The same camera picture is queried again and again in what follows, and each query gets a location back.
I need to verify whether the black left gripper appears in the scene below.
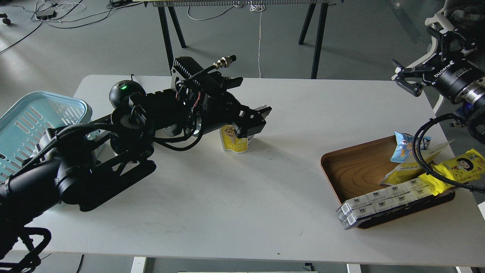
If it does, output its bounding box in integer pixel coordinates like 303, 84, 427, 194
212, 97, 272, 138

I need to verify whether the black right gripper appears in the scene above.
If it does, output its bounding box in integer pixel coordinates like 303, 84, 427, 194
392, 18, 484, 104

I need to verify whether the wooden tray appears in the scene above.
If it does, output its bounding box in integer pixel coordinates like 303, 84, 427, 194
320, 135, 455, 229

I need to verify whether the white snack box stack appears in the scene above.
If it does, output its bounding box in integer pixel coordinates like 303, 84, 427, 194
335, 178, 433, 230

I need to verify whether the yellow white snack pouch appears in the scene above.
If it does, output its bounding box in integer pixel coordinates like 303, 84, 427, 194
379, 141, 452, 186

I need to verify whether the blue snack packet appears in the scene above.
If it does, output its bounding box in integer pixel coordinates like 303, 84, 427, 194
390, 132, 414, 163

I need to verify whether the yellow cartoon snack bag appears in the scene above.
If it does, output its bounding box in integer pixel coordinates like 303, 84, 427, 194
418, 149, 485, 196

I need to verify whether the black barcode scanner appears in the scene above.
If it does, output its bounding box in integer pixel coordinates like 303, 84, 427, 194
109, 74, 147, 108

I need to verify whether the floor cables and adapter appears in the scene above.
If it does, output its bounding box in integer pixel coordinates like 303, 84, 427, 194
0, 0, 144, 53

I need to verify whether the yellow chickpea snack pouch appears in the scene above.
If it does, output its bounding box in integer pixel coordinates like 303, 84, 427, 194
220, 125, 253, 154

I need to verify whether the white hanging cord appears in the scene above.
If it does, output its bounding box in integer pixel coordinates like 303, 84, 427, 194
250, 0, 266, 79

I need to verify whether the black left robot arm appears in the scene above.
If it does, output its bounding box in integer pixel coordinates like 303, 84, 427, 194
1, 55, 272, 273

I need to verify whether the light blue plastic basket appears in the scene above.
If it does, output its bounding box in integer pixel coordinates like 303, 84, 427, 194
0, 91, 92, 184

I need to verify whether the black trestle table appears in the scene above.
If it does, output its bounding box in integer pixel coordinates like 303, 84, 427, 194
142, 0, 338, 79

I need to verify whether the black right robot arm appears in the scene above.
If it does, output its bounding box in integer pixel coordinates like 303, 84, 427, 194
393, 13, 484, 193

